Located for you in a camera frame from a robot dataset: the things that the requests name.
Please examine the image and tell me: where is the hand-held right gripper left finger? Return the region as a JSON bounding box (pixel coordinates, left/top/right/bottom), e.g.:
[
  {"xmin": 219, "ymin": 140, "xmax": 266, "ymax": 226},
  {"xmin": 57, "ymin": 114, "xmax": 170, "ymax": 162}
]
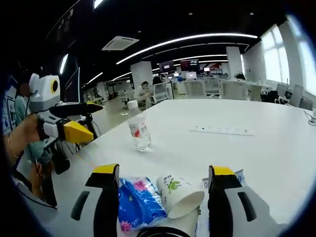
[{"xmin": 50, "ymin": 163, "xmax": 121, "ymax": 237}]

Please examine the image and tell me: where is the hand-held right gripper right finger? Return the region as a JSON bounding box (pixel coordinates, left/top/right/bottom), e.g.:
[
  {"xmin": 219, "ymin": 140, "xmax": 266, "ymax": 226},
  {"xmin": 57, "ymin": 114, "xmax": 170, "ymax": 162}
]
[{"xmin": 208, "ymin": 165, "xmax": 280, "ymax": 237}]

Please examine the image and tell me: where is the blue tissue pack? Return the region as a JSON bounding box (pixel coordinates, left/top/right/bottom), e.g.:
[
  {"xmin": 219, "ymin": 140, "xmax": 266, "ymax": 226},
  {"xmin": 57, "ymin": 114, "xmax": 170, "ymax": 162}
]
[{"xmin": 118, "ymin": 175, "xmax": 168, "ymax": 233}]

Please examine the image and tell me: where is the white blue wipes packet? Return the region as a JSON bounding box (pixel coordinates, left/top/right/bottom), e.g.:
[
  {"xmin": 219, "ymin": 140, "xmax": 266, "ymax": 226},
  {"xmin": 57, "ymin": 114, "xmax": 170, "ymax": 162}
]
[{"xmin": 195, "ymin": 168, "xmax": 245, "ymax": 237}]

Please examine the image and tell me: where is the white paper cup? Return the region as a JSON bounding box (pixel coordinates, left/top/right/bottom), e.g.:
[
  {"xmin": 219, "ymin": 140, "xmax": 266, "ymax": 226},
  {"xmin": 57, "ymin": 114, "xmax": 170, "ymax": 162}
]
[{"xmin": 156, "ymin": 174, "xmax": 206, "ymax": 220}]

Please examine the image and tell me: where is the clear plastic water bottle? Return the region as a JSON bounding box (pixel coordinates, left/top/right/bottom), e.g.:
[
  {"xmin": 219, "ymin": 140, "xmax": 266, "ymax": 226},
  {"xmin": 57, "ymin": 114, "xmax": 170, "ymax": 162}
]
[{"xmin": 127, "ymin": 100, "xmax": 153, "ymax": 153}]

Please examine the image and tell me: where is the group of white office chairs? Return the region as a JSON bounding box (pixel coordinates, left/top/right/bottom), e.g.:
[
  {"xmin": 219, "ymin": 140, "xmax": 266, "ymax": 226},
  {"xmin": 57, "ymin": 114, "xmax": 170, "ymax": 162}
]
[{"xmin": 118, "ymin": 78, "xmax": 312, "ymax": 111}]

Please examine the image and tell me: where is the person's left hand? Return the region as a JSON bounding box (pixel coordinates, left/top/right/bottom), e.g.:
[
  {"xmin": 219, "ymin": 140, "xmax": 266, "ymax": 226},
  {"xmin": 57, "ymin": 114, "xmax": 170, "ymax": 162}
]
[{"xmin": 8, "ymin": 114, "xmax": 42, "ymax": 156}]

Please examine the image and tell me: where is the person's blue white shirt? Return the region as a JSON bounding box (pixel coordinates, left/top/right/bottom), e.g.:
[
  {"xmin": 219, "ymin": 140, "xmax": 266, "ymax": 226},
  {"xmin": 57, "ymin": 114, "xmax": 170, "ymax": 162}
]
[{"xmin": 1, "ymin": 93, "xmax": 15, "ymax": 136}]

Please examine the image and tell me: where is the white table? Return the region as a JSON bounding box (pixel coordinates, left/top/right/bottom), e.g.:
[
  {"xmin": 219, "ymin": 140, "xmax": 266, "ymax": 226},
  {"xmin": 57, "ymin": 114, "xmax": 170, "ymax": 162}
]
[{"xmin": 46, "ymin": 98, "xmax": 316, "ymax": 237}]

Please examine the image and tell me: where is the white power strip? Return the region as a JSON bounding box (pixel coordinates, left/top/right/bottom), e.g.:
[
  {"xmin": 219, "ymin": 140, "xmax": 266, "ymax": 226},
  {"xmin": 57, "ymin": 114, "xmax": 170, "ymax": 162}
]
[{"xmin": 189, "ymin": 125, "xmax": 255, "ymax": 137}]

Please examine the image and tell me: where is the ceiling air conditioner panel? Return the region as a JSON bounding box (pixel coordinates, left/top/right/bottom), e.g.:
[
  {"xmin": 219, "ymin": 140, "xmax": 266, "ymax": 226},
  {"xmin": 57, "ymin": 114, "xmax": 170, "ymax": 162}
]
[{"xmin": 101, "ymin": 36, "xmax": 140, "ymax": 51}]

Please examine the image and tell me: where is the black bag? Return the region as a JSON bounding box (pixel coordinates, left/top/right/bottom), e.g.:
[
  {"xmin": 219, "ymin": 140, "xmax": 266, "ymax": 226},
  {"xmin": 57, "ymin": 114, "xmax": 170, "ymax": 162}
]
[{"xmin": 261, "ymin": 90, "xmax": 279, "ymax": 103}]

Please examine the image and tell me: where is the row of lit monitors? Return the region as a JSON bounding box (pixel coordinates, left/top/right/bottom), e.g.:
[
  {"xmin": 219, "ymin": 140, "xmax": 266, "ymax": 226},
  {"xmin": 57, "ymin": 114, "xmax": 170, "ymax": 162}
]
[{"xmin": 158, "ymin": 59, "xmax": 213, "ymax": 80}]

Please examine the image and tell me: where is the long ceiling light strip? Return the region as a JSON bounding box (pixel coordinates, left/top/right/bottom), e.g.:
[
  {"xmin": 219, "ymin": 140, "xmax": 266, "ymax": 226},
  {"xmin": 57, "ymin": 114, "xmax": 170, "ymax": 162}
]
[{"xmin": 116, "ymin": 33, "xmax": 259, "ymax": 65}]

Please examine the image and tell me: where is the narrow window with blinds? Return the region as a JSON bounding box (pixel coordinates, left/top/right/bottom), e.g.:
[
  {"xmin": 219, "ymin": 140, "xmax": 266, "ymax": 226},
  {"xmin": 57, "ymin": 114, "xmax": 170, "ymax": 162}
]
[{"xmin": 261, "ymin": 24, "xmax": 291, "ymax": 83}]

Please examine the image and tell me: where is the wide window with blinds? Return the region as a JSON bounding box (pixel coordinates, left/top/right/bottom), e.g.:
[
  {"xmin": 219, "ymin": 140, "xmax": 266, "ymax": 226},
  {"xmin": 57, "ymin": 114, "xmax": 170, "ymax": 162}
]
[{"xmin": 287, "ymin": 14, "xmax": 316, "ymax": 96}]

